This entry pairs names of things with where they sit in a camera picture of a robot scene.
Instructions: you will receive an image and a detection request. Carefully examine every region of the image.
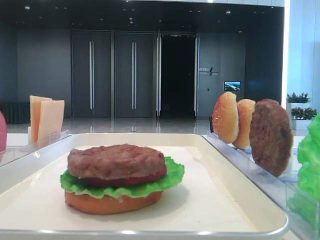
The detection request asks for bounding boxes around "green lettuce leaf on burger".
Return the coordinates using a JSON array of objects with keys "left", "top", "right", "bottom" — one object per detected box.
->
[{"left": 60, "top": 156, "right": 185, "bottom": 199}]

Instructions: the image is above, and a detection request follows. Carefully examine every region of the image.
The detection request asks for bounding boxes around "red tomato slice on burger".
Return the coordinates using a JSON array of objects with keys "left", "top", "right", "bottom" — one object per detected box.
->
[{"left": 81, "top": 165, "right": 167, "bottom": 188}]

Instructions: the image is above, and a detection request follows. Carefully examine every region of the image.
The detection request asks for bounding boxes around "brown meat patty on burger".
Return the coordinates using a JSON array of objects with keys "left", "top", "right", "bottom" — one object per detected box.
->
[{"left": 67, "top": 144, "right": 166, "bottom": 181}]

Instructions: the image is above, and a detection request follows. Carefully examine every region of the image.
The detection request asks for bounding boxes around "standing brown meat patty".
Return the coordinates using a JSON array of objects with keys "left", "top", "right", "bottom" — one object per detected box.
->
[{"left": 249, "top": 99, "right": 294, "bottom": 177}]

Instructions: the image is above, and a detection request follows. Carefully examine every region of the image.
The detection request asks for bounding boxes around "standing red tomato slice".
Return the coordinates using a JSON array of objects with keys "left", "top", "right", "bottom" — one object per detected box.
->
[{"left": 0, "top": 112, "right": 8, "bottom": 152}]

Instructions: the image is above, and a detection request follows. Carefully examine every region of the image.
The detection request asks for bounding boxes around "standing green lettuce leaf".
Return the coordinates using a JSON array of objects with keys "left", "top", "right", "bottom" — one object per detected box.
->
[{"left": 287, "top": 116, "right": 320, "bottom": 226}]

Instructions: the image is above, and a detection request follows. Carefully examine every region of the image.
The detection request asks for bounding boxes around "dark double door middle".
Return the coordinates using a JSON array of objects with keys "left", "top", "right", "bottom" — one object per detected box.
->
[{"left": 114, "top": 32, "right": 154, "bottom": 118}]

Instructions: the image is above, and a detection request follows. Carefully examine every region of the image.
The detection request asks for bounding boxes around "dark double door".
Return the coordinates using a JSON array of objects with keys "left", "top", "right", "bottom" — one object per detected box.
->
[
  {"left": 114, "top": 32, "right": 154, "bottom": 118},
  {"left": 71, "top": 31, "right": 111, "bottom": 118}
]

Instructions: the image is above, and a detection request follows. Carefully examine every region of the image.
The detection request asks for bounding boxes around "white rectangular serving tray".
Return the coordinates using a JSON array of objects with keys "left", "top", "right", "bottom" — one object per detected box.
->
[{"left": 0, "top": 133, "right": 290, "bottom": 240}]

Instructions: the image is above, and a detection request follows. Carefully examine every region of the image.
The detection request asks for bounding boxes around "dark double door left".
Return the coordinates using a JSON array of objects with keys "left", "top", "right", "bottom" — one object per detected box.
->
[{"left": 71, "top": 31, "right": 111, "bottom": 118}]

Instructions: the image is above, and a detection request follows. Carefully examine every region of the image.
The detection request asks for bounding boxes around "bottom burger bun half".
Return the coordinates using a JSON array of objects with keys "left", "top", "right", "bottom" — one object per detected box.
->
[{"left": 64, "top": 191, "right": 163, "bottom": 215}]

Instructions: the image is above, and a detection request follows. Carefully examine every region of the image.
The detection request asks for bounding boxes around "upper flower planter box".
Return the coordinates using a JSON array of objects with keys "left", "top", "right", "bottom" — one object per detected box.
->
[{"left": 286, "top": 92, "right": 311, "bottom": 116}]

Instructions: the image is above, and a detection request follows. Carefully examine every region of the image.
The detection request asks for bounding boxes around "flower planter box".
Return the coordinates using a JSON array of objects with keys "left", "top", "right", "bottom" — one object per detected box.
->
[
  {"left": 286, "top": 92, "right": 311, "bottom": 116},
  {"left": 291, "top": 107, "right": 318, "bottom": 130}
]

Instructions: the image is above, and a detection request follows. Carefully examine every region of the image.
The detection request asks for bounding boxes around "right clear acrylic rack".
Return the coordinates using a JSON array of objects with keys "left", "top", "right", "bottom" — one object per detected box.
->
[{"left": 204, "top": 131, "right": 320, "bottom": 240}]

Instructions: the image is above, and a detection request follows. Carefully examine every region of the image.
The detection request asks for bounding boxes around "clear acrylic rack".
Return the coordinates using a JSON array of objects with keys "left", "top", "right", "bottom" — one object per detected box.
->
[
  {"left": 204, "top": 131, "right": 320, "bottom": 240},
  {"left": 0, "top": 127, "right": 71, "bottom": 167}
]

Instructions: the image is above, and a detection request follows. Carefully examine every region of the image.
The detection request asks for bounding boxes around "lower flower planter box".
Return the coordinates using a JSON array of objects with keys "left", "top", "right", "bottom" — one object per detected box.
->
[{"left": 291, "top": 107, "right": 318, "bottom": 130}]

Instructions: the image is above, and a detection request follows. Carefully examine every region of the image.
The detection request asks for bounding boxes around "left clear acrylic rack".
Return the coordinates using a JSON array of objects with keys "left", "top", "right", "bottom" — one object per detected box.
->
[{"left": 0, "top": 127, "right": 71, "bottom": 167}]

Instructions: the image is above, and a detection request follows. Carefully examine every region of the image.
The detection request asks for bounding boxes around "wall mounted display screen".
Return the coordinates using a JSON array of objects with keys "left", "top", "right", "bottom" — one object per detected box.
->
[{"left": 224, "top": 81, "right": 241, "bottom": 92}]

